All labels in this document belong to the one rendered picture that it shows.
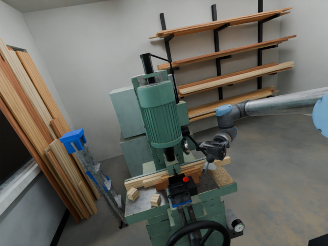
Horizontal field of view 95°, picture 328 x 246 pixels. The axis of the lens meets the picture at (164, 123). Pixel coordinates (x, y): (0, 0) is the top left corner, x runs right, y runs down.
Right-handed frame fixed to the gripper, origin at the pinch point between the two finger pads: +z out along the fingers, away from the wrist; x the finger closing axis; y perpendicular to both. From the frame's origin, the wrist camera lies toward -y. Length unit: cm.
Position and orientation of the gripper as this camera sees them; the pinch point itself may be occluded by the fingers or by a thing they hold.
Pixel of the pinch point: (199, 160)
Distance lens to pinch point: 76.5
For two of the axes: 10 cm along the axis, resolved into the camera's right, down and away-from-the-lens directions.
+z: -6.4, 3.6, -6.8
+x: 2.1, 9.3, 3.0
